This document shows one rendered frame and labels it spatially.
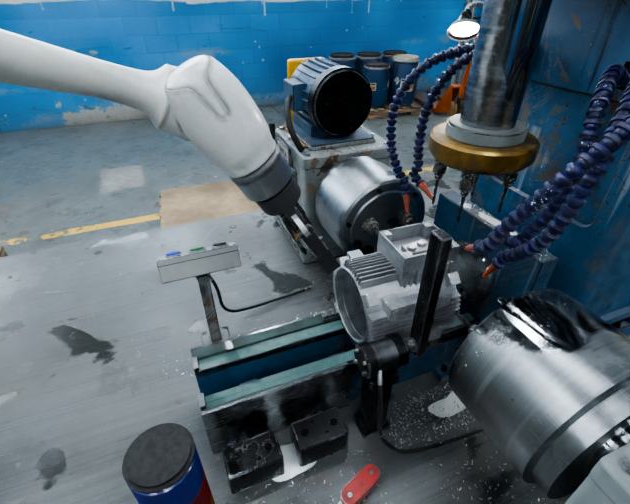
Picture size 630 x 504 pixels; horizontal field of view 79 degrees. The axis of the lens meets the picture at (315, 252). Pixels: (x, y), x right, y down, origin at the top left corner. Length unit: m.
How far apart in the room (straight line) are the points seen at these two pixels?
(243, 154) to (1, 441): 0.77
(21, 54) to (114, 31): 5.37
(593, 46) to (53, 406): 1.25
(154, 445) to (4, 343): 0.91
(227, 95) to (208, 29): 5.48
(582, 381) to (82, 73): 0.76
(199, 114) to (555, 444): 0.61
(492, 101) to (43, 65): 0.62
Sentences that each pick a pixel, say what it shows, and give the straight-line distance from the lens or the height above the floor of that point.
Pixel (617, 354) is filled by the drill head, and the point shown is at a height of 1.16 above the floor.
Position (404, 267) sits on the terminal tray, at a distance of 0.72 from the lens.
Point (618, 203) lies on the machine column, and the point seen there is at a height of 1.24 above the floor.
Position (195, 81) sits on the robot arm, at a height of 1.45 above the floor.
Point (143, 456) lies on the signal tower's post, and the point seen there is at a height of 1.22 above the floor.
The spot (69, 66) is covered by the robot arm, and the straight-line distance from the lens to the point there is 0.64.
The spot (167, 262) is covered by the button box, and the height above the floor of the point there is 1.07.
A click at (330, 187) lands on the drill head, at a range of 1.02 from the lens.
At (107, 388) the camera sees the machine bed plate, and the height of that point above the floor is 0.80.
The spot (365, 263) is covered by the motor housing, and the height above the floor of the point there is 1.11.
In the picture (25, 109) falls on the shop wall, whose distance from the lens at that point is 6.27.
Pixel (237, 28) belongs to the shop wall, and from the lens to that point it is 6.09.
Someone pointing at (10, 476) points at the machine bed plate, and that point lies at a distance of 1.00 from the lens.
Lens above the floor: 1.55
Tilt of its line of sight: 35 degrees down
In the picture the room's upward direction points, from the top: straight up
